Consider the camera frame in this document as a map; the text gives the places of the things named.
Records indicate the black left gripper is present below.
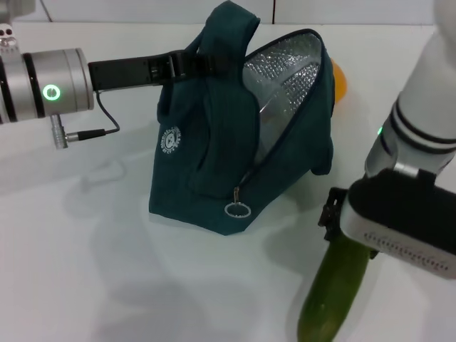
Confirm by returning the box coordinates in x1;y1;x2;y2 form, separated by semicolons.
87;51;247;93

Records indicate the green cucumber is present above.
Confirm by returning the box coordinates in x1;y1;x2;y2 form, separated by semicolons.
300;231;374;342

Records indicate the dark teal insulated lunch bag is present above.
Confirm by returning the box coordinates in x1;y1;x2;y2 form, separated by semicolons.
147;0;338;237

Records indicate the orange yellow pear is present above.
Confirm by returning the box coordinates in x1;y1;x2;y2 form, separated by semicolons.
331;58;348;105

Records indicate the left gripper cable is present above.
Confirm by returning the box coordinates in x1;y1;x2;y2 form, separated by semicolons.
66;90;121;143

